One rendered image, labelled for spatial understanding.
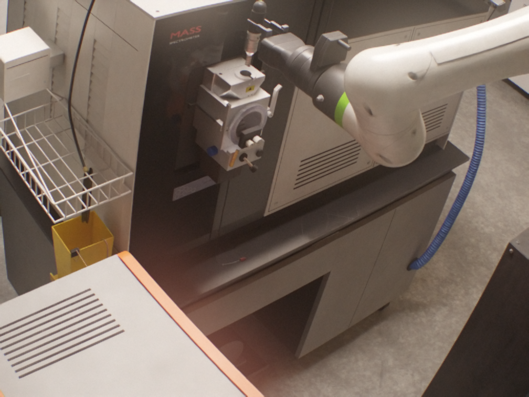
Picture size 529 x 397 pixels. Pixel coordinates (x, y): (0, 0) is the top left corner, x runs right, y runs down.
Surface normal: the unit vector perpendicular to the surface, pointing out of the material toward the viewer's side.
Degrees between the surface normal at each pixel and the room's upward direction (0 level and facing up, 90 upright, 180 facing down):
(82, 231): 87
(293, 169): 90
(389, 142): 110
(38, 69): 90
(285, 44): 3
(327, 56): 90
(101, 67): 66
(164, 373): 0
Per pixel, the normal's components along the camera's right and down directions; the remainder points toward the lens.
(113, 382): 0.18, -0.74
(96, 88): -0.62, 0.00
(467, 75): 0.12, 0.63
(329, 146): 0.64, 0.58
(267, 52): -0.75, 0.33
